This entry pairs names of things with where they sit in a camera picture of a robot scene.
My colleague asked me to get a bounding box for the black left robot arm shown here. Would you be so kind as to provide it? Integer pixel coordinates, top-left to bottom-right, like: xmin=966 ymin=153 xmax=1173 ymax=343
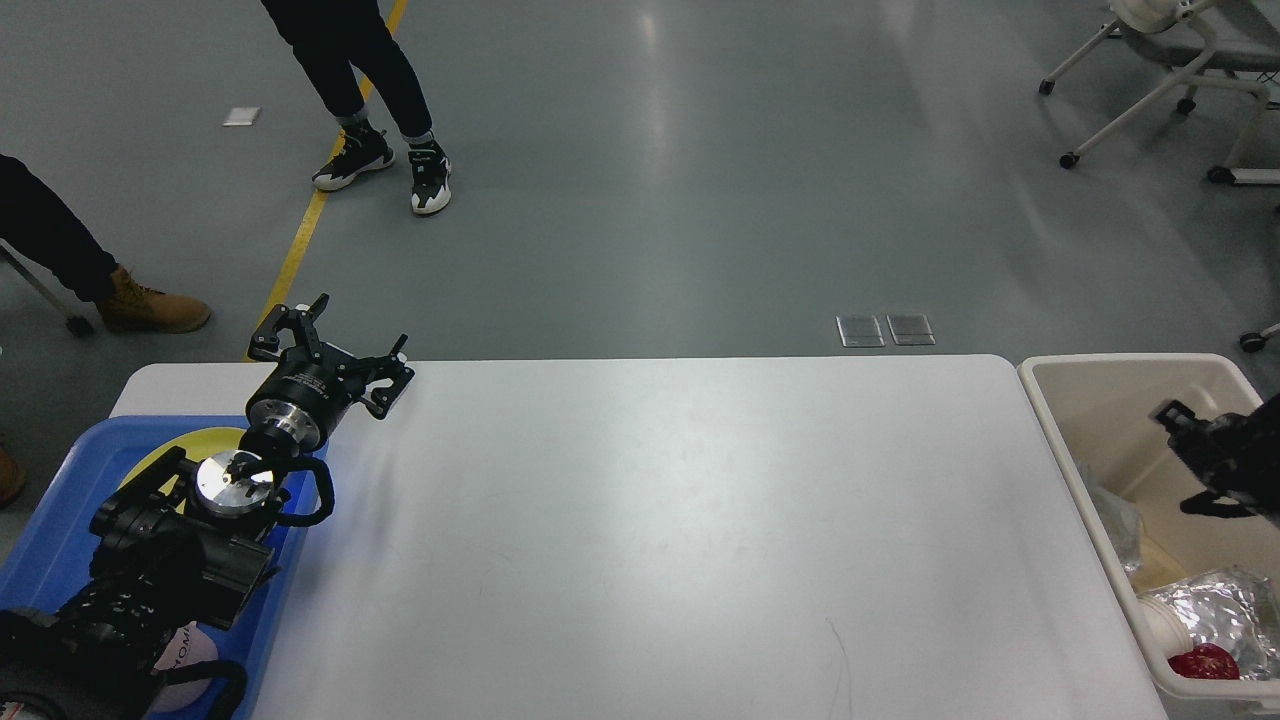
xmin=3 ymin=295 xmax=413 ymax=719

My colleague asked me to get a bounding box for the blue plastic tray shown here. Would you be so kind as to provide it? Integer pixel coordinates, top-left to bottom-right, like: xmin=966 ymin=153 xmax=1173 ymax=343
xmin=1 ymin=415 xmax=307 ymax=719

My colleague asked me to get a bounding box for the floor outlet cover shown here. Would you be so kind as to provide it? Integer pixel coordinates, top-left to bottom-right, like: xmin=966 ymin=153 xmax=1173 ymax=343
xmin=886 ymin=313 xmax=936 ymax=346
xmin=835 ymin=315 xmax=887 ymax=348

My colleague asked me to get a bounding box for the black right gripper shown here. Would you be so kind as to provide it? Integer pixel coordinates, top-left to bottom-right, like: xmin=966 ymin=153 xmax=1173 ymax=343
xmin=1151 ymin=396 xmax=1279 ymax=519

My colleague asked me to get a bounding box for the white office chair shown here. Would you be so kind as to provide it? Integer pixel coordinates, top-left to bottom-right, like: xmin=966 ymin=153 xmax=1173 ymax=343
xmin=1038 ymin=1 xmax=1279 ymax=186

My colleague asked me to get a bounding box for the pink mug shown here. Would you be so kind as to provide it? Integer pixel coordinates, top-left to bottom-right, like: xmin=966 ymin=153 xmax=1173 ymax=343
xmin=148 ymin=623 xmax=219 ymax=714

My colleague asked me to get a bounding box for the yellow plate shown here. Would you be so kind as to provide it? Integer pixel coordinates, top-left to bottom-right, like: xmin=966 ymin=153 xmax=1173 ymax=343
xmin=113 ymin=427 xmax=244 ymax=495

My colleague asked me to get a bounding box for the black trouser leg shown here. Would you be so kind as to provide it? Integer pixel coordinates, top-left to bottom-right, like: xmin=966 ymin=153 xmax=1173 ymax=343
xmin=1 ymin=155 xmax=119 ymax=302

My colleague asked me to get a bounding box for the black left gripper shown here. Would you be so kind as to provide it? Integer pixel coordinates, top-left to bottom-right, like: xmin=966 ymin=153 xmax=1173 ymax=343
xmin=244 ymin=293 xmax=415 ymax=451

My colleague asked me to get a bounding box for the crushed red soda can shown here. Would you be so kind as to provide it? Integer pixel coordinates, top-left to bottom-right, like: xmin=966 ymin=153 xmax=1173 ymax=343
xmin=1167 ymin=643 xmax=1242 ymax=682

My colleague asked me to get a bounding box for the tan work boot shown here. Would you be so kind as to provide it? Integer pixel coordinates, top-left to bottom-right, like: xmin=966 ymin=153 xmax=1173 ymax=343
xmin=93 ymin=265 xmax=212 ymax=334

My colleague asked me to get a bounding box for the beige plastic bin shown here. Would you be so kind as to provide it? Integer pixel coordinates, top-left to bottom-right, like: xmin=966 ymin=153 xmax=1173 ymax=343
xmin=1018 ymin=354 xmax=1279 ymax=719

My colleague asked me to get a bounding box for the seated person black shoe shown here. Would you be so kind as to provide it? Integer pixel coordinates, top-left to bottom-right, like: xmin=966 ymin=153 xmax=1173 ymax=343
xmin=311 ymin=120 xmax=396 ymax=192

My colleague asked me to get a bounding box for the right floor outlet cover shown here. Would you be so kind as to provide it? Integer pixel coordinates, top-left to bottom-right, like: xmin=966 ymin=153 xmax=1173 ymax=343
xmin=886 ymin=313 xmax=936 ymax=346

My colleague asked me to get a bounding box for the aluminium foil tray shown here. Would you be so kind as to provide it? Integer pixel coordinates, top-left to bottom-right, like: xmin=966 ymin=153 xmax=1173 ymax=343
xmin=1142 ymin=566 xmax=1279 ymax=682

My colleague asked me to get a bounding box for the brown paper napkin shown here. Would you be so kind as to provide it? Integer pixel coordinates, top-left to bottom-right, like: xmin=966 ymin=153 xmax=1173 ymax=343
xmin=1129 ymin=534 xmax=1193 ymax=594

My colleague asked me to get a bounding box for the left floor outlet cover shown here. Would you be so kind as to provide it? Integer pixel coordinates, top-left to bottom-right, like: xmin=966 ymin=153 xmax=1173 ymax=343
xmin=835 ymin=315 xmax=887 ymax=348

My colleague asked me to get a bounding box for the aluminium foil piece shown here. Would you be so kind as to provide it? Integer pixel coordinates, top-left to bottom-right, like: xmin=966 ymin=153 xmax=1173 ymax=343
xmin=1076 ymin=462 xmax=1143 ymax=577

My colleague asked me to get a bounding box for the black green sneaker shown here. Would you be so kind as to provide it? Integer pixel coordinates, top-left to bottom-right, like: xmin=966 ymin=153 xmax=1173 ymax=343
xmin=408 ymin=140 xmax=452 ymax=217

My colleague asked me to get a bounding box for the grey chair leg caster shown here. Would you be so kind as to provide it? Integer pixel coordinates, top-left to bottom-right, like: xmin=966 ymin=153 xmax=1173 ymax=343
xmin=1 ymin=243 xmax=95 ymax=338

